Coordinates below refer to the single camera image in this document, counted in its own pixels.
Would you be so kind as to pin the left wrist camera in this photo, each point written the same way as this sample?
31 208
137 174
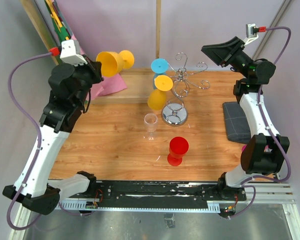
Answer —
71 53

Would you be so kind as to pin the pink garment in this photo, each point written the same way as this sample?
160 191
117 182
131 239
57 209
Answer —
109 85

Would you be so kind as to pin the yellow clothes hanger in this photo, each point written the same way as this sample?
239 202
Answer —
56 17

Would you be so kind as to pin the grey folded cloth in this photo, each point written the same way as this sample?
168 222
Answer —
236 125

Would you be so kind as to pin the chrome wine glass rack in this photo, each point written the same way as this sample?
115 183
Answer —
174 113

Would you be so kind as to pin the clear wine glass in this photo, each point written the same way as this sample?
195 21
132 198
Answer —
150 124

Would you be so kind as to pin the green garment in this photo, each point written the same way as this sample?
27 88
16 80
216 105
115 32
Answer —
61 30

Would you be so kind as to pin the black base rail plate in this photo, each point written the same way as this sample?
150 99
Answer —
155 196

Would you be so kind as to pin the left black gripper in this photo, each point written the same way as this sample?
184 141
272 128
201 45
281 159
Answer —
95 67

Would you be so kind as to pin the red plastic wine glass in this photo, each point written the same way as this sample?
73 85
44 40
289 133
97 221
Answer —
178 147

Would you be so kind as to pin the wooden clothes rack frame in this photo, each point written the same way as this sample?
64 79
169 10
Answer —
137 79

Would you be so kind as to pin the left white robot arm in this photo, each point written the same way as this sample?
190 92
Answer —
70 85

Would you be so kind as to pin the yellow wine glass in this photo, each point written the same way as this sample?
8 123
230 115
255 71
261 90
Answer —
158 97
113 63

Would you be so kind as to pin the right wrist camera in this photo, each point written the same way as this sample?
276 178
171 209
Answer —
251 31

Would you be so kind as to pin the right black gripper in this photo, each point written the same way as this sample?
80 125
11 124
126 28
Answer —
224 53

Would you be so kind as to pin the magenta plastic wine glass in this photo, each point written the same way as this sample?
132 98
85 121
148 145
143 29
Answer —
243 148

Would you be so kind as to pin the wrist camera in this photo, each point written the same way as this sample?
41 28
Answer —
251 31
71 53

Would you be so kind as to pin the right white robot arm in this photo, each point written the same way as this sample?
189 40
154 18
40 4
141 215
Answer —
266 151

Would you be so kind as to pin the blue plastic wine glass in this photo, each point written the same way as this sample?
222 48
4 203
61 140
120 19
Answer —
159 66

